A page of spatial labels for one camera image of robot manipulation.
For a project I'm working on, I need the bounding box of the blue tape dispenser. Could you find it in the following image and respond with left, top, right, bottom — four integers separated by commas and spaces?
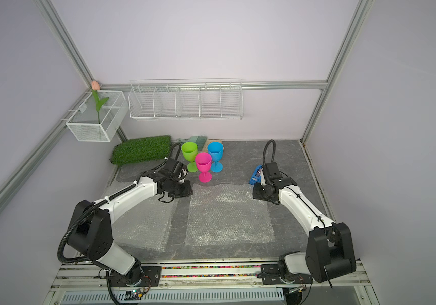
249, 165, 263, 185

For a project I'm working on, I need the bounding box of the pink plastic wine glass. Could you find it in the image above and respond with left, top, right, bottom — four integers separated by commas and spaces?
195, 152, 212, 183

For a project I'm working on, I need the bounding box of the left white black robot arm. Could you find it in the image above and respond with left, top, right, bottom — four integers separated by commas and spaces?
57, 171, 193, 285

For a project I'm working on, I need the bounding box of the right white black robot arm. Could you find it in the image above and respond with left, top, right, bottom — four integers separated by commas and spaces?
253, 179, 356, 283

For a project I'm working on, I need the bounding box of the green plastic wine glass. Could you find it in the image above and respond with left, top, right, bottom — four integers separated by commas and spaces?
181, 142, 198, 172

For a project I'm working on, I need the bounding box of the bubble wrap sheet stack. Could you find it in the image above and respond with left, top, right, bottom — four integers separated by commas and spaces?
112, 197, 179, 252

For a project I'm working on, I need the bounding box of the blue plastic wine glass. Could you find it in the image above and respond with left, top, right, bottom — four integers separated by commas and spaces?
207, 142, 224, 173

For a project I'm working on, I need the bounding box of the beige cloth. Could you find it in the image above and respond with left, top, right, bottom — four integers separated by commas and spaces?
203, 139, 222, 152

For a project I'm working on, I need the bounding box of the green artificial grass mat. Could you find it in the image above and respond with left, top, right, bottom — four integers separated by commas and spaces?
110, 135, 172, 166

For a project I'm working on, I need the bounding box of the artificial pink tulip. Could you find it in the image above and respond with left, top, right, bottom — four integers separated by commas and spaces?
91, 80, 109, 123

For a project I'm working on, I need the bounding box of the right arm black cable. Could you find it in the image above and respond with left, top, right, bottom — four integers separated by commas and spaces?
261, 139, 329, 230

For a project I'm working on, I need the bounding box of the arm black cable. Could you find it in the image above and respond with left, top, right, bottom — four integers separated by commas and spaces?
57, 142, 182, 264
261, 139, 329, 230

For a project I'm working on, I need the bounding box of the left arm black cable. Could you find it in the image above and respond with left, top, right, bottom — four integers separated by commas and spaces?
57, 142, 182, 264

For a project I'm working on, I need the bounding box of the long white wire shelf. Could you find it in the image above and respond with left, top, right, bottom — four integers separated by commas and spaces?
128, 78, 244, 120

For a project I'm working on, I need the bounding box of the small white wire basket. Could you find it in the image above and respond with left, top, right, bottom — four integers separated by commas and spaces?
66, 90, 129, 142

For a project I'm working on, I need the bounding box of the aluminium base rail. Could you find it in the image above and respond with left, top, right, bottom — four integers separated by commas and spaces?
44, 259, 379, 304

